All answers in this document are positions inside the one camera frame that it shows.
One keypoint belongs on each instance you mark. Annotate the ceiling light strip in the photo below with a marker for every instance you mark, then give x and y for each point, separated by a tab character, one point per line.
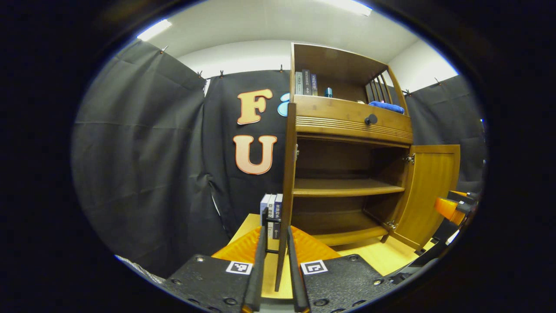
347	6
154	29

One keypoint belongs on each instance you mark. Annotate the wooden shoe cabinet door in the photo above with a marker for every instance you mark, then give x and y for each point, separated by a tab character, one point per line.
286	174
430	191

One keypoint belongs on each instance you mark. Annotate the white upright book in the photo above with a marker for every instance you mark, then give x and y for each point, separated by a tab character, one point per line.
271	204

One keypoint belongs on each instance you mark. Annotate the wooden drawer with black knob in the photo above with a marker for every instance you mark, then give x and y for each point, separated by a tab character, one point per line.
330	113

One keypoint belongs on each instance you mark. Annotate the dark blue book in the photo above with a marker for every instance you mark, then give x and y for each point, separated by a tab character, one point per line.
314	84

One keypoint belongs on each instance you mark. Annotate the teal can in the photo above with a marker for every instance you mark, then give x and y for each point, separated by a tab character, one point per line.
328	92

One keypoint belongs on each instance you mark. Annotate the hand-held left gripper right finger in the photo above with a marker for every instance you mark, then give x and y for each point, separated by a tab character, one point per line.
297	287

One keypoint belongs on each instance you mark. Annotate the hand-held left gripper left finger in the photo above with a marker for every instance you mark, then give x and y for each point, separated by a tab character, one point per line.
256	282

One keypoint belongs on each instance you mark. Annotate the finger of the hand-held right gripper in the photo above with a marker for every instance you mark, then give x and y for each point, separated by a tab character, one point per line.
449	208
464	197

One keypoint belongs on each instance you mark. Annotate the black backdrop cloth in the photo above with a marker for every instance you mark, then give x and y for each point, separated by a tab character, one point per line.
143	152

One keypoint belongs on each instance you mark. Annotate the wooden double-door shoe cabinet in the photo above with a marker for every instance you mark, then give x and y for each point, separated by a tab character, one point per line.
334	65

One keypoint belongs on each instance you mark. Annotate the blue folded towel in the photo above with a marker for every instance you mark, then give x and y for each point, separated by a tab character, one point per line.
386	107

